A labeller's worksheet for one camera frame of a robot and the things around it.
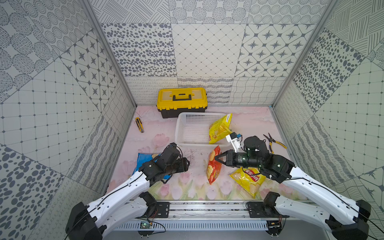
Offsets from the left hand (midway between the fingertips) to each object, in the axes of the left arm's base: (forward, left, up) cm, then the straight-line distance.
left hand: (186, 161), depth 78 cm
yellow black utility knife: (+32, +38, -10) cm, 50 cm away
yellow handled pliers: (+22, -56, -13) cm, 62 cm away
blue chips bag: (+5, +27, -8) cm, 29 cm away
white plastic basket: (+29, -1, -11) cm, 31 cm away
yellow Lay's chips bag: (-6, -34, -8) cm, 36 cm away
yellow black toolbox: (+41, +14, +5) cm, 43 cm away
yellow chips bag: (+21, -19, +1) cm, 28 cm away
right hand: (-5, -14, +12) cm, 19 cm away
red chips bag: (-7, -14, +10) cm, 18 cm away
